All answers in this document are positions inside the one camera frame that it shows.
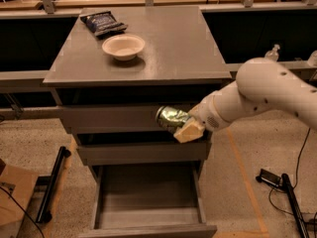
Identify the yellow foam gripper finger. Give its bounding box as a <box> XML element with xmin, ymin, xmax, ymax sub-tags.
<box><xmin>173</xmin><ymin>118</ymin><xmax>205</xmax><ymax>143</ymax></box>

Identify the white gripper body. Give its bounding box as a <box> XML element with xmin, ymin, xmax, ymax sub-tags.
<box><xmin>189</xmin><ymin>82</ymin><xmax>247</xmax><ymax>132</ymax></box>

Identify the green soda can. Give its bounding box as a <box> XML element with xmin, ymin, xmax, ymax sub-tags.
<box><xmin>156</xmin><ymin>106</ymin><xmax>191</xmax><ymax>134</ymax></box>

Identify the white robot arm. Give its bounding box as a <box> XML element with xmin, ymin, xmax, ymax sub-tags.
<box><xmin>174</xmin><ymin>58</ymin><xmax>317</xmax><ymax>143</ymax></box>

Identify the grey middle drawer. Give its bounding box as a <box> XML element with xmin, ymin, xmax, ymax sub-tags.
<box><xmin>77</xmin><ymin>142</ymin><xmax>210</xmax><ymax>166</ymax></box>

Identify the grey drawer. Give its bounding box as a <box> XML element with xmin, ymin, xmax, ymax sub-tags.
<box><xmin>77</xmin><ymin>142</ymin><xmax>210</xmax><ymax>166</ymax></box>
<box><xmin>60</xmin><ymin>104</ymin><xmax>163</xmax><ymax>134</ymax></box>
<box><xmin>78</xmin><ymin>163</ymin><xmax>217</xmax><ymax>238</ymax></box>

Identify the grey bottom drawer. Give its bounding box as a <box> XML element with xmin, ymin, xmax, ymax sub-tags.
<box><xmin>78</xmin><ymin>163</ymin><xmax>217</xmax><ymax>238</ymax></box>

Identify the grey drawer cabinet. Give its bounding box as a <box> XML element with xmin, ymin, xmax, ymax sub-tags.
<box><xmin>42</xmin><ymin>5</ymin><xmax>232</xmax><ymax>238</ymax></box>

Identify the grey top drawer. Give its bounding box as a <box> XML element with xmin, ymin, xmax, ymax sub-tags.
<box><xmin>60</xmin><ymin>104</ymin><xmax>163</xmax><ymax>134</ymax></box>

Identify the clear sanitizer bottle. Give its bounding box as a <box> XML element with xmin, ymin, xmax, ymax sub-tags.
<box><xmin>264</xmin><ymin>44</ymin><xmax>280</xmax><ymax>61</ymax></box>

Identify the black stand base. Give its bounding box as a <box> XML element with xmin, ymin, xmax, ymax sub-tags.
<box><xmin>256</xmin><ymin>169</ymin><xmax>316</xmax><ymax>238</ymax></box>

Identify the white paper bowl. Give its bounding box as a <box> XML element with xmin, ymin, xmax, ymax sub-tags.
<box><xmin>102</xmin><ymin>34</ymin><xmax>146</xmax><ymax>61</ymax></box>

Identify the blue chip bag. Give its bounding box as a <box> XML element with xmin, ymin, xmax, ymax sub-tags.
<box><xmin>80</xmin><ymin>11</ymin><xmax>128</xmax><ymax>37</ymax></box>

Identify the black bar on floor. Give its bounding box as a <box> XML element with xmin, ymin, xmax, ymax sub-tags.
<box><xmin>36</xmin><ymin>146</ymin><xmax>71</xmax><ymax>223</ymax></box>

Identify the brown cardboard box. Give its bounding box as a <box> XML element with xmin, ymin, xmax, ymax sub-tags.
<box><xmin>0</xmin><ymin>159</ymin><xmax>39</xmax><ymax>238</ymax></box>

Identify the black cable right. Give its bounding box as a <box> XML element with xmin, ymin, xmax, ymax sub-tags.
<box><xmin>267</xmin><ymin>127</ymin><xmax>317</xmax><ymax>216</ymax></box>

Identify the black cable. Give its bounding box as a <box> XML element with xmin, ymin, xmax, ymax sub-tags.
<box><xmin>0</xmin><ymin>183</ymin><xmax>48</xmax><ymax>238</ymax></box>
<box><xmin>267</xmin><ymin>127</ymin><xmax>317</xmax><ymax>216</ymax></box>

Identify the black cable left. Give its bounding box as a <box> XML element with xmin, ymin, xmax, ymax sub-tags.
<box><xmin>0</xmin><ymin>183</ymin><xmax>48</xmax><ymax>238</ymax></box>

